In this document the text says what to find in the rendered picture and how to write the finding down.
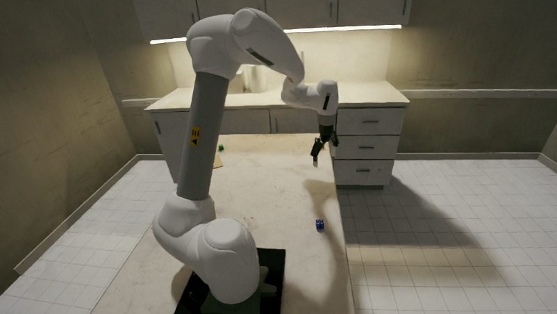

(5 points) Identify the tan flat mat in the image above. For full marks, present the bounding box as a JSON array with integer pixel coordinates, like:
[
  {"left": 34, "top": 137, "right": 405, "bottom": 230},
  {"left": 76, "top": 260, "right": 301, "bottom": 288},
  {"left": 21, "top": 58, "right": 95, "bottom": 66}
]
[{"left": 213, "top": 155, "right": 223, "bottom": 169}]

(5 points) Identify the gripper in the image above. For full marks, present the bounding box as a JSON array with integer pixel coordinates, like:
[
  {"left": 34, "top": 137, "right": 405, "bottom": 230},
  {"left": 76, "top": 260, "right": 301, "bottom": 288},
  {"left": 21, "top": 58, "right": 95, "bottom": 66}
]
[{"left": 310, "top": 124, "right": 339, "bottom": 167}]

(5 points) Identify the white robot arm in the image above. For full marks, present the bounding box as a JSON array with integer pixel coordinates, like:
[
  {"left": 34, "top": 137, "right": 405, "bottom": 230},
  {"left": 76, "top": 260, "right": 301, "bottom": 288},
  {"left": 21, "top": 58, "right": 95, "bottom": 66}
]
[{"left": 152, "top": 8, "right": 339, "bottom": 314}]

